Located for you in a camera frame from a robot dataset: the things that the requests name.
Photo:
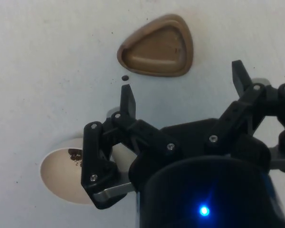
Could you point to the single coffee bean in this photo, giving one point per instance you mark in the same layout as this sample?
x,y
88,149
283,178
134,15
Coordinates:
x,y
125,78

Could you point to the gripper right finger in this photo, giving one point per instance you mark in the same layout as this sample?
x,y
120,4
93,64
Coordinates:
x,y
240,114

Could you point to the white bowl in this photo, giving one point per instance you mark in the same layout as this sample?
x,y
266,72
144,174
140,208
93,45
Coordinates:
x,y
61,175

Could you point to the brown cup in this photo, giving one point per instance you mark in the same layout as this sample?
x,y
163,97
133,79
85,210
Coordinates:
x,y
156,54

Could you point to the coffee beans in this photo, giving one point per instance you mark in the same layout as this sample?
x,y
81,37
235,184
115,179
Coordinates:
x,y
75,156

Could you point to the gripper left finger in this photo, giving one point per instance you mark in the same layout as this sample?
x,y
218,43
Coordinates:
x,y
92,154

